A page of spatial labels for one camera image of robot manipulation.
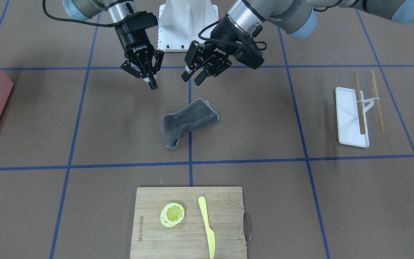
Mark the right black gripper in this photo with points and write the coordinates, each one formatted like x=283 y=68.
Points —
x=132 y=40

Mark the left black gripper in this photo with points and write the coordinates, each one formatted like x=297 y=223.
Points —
x=223 y=36

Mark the grey and pink cloth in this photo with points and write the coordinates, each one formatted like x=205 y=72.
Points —
x=194 y=116

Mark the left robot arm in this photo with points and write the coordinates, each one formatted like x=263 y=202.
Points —
x=299 y=18

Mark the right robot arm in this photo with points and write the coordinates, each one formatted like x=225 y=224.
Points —
x=84 y=10

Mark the yellow plastic knife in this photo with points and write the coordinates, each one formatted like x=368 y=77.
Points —
x=211 y=238

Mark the bamboo cutting board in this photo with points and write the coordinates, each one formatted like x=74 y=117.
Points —
x=188 y=238

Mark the yellow lemon slices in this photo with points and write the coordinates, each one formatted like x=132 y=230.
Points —
x=172 y=214

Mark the white rectangular tray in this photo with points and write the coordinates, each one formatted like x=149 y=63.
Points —
x=348 y=119

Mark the wooden chopstick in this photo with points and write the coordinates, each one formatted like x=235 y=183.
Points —
x=358 y=96
x=378 y=110

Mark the white chopstick band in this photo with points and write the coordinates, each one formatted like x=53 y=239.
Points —
x=364 y=105

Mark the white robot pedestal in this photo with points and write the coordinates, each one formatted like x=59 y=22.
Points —
x=180 y=22

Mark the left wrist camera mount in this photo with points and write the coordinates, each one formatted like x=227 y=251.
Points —
x=248 y=53

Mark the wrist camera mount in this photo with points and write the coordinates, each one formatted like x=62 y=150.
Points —
x=248 y=53
x=135 y=22

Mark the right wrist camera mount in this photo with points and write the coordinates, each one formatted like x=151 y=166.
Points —
x=135 y=22

